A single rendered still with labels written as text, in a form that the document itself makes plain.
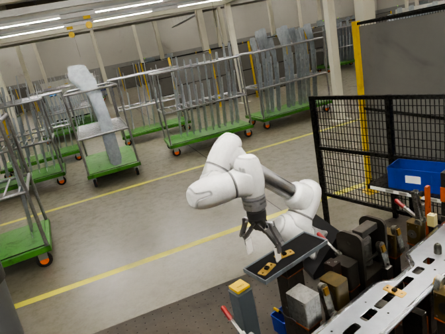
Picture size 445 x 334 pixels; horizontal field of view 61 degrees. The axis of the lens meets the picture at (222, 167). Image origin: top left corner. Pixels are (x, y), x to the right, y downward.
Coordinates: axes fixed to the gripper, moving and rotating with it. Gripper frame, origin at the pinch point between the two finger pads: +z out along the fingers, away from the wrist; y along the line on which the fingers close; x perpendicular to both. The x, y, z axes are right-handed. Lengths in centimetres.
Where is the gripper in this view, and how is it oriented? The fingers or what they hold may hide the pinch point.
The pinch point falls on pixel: (263, 254)
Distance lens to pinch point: 154.6
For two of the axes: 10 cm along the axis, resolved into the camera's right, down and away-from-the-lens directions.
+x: 6.4, -3.5, 6.9
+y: 7.5, 0.6, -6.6
